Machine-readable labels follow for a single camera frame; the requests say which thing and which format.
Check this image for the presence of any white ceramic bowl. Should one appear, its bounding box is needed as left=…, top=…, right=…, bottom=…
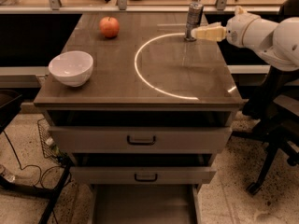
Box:
left=49, top=50, right=93, bottom=87

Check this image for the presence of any middle grey drawer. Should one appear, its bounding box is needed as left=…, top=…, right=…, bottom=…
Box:
left=71, top=167, right=216, bottom=185

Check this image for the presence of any black stand left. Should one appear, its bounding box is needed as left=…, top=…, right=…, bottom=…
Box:
left=0, top=89, right=72, bottom=224

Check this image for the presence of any red apple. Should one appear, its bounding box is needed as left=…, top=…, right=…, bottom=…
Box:
left=99, top=17, right=120, bottom=38

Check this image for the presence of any grey drawer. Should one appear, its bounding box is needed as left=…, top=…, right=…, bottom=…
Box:
left=71, top=167, right=216, bottom=185
left=50, top=126, right=232, bottom=154

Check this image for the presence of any silver redbull can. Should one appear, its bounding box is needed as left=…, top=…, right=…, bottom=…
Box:
left=185, top=2, right=204, bottom=42

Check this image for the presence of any wire mesh basket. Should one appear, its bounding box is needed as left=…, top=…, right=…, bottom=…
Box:
left=37, top=119, right=64, bottom=164

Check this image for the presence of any black office chair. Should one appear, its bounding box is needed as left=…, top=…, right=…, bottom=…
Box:
left=235, top=0, right=299, bottom=195

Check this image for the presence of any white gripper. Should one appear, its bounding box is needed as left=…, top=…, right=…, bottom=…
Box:
left=191, top=6, right=260, bottom=48

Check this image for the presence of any bottom open drawer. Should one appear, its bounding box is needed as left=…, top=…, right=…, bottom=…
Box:
left=87, top=185, right=202, bottom=224

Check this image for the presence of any grey drawer cabinet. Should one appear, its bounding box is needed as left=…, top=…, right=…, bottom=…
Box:
left=33, top=12, right=245, bottom=224

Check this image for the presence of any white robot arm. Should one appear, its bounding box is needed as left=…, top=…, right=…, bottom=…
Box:
left=191, top=6, right=299, bottom=72

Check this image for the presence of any black cable on floor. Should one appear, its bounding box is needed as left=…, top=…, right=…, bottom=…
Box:
left=2, top=131, right=72, bottom=189

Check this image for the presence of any top grey drawer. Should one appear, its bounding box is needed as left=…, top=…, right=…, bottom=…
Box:
left=50, top=126, right=232, bottom=154

